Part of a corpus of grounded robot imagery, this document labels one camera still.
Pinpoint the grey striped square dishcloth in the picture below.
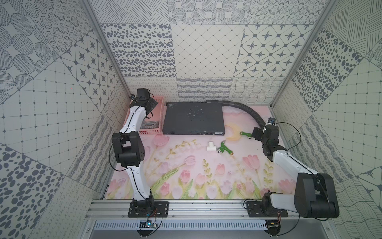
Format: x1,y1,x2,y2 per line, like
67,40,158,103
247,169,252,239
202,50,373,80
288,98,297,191
141,121,160,129

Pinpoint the white plastic tee fitting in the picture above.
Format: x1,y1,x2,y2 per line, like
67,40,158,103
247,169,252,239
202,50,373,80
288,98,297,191
207,141,217,152

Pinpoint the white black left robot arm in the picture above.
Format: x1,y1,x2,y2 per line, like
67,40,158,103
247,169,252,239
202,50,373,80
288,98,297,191
110,88,158,214

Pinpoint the green valve near tee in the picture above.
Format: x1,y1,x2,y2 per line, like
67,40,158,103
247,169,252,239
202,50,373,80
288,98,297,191
217,140,234,155

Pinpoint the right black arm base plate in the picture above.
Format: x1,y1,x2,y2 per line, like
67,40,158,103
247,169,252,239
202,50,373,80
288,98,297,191
244,201,288,218

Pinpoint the pink floral table mat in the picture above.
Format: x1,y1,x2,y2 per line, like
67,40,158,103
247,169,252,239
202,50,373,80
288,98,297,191
105,106,296,200

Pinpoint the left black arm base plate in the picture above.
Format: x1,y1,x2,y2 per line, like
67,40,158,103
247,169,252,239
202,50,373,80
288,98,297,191
128,200,170,219

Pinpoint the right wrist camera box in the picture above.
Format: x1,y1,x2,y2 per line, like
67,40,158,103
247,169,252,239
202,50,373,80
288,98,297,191
267,118,276,125

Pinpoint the dark grey flat electronics box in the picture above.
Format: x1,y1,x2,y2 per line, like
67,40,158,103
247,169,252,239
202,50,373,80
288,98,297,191
162,102,225,135

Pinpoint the pink perforated plastic basket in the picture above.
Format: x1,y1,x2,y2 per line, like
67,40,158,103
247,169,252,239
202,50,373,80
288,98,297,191
120,96,165,135

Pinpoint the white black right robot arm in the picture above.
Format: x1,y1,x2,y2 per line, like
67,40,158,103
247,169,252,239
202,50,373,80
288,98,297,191
252,124,340,220

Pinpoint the black corrugated hose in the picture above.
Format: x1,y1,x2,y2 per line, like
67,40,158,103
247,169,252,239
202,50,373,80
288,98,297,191
207,100,266,129

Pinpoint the aluminium front rail frame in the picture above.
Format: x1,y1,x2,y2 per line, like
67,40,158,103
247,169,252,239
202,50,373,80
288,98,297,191
85,199,332,221

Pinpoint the small circuit board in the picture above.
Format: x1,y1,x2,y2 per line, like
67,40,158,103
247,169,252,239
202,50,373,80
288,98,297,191
139,220,157,230
266,221,281,236

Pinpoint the green valve near hose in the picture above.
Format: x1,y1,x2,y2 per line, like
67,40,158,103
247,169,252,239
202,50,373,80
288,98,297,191
239,131,253,139

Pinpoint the left small circuit board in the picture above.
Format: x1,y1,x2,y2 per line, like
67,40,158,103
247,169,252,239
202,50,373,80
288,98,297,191
139,220,157,230

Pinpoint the right small circuit board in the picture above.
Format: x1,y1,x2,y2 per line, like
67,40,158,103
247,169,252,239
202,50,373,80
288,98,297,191
266,221,281,236

